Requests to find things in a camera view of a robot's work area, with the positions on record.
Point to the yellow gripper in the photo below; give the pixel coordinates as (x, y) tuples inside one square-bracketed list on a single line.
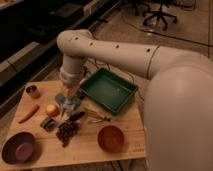
[(69, 92)]

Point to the light blue towel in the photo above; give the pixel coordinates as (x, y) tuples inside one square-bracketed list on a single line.
[(67, 105)]

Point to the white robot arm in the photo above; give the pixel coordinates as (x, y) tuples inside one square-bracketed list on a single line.
[(178, 106)]

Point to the purple bowl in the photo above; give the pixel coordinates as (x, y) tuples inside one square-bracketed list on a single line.
[(18, 148)]

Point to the small metal can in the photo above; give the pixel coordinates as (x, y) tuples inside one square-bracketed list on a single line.
[(33, 91)]

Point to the orange carrot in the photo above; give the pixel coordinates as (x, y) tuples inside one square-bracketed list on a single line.
[(31, 112)]

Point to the small dark toy block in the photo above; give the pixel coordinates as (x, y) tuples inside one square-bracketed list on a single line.
[(48, 124)]

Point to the green plastic tray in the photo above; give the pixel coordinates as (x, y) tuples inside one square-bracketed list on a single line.
[(109, 90)]

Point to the dark grape bunch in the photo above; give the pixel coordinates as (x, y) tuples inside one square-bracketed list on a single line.
[(66, 131)]

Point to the black office chair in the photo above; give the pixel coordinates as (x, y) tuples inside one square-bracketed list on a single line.
[(158, 15)]

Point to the dark handled tool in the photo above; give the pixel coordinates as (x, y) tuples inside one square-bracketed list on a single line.
[(75, 116)]

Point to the yellow handled utensil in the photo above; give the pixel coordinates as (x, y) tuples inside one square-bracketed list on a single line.
[(97, 118)]

